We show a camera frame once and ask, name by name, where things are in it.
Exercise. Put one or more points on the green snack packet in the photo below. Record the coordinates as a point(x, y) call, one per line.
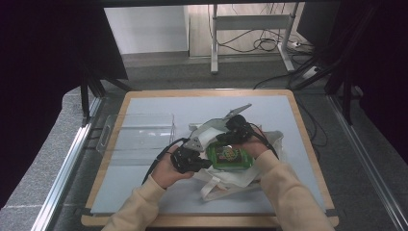
point(229, 157)

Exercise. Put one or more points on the aluminium rail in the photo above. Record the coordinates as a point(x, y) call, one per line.
point(369, 160)
point(61, 179)

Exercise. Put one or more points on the person's left hand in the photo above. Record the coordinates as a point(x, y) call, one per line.
point(166, 173)

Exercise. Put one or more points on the canvas tote bag green orange patches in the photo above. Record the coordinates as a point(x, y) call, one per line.
point(237, 178)

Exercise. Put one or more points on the person's right hand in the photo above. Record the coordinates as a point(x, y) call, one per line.
point(256, 146)

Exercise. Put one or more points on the white power strip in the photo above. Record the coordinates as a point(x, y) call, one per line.
point(310, 72)

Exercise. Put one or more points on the pale grey table mat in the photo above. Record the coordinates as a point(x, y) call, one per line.
point(154, 106)

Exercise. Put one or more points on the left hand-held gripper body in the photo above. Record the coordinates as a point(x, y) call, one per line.
point(186, 159)

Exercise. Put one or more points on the black metal stand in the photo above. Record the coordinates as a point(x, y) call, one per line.
point(85, 96)
point(346, 96)

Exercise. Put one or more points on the white metal desk frame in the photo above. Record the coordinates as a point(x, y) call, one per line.
point(250, 21)

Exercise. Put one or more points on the clear plastic bin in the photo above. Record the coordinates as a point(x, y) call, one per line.
point(134, 134)

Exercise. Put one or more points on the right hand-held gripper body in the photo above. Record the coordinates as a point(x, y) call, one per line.
point(237, 128)

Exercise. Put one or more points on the black curtain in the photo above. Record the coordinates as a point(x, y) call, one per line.
point(385, 64)
point(38, 80)

